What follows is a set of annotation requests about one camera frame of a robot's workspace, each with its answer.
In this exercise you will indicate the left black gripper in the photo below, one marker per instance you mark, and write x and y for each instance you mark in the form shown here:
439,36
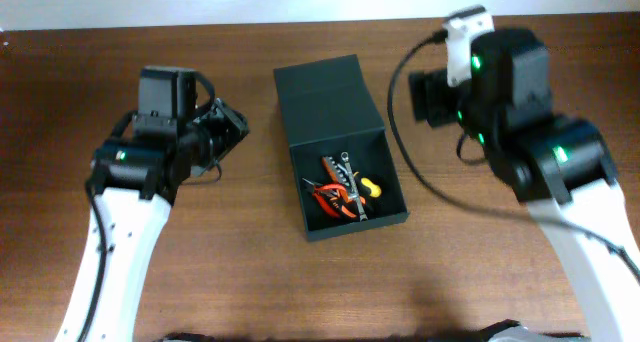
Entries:
233,127

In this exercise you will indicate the orange socket bit rail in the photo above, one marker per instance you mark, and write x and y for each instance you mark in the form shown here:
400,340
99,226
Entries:
334,171

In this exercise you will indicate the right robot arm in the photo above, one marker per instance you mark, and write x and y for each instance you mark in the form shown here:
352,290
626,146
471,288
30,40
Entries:
559,168

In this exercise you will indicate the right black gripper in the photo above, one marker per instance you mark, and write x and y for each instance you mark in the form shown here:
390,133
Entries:
429,93

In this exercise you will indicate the yellow black stubby screwdriver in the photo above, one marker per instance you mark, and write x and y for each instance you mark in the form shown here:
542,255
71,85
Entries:
369,188

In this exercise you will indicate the silver combination wrench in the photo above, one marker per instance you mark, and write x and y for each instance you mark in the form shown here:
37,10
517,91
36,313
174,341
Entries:
355,192

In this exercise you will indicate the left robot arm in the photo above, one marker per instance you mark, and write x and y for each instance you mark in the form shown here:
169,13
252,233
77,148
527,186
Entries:
131,191

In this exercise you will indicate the orange black long-nose pliers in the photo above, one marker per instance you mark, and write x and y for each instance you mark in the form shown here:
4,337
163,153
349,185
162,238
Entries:
366,201

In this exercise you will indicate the dark green box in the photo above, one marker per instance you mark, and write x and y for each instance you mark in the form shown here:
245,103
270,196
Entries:
327,110

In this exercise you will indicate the small red cutting pliers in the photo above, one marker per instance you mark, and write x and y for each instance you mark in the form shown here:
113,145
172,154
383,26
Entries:
330,198

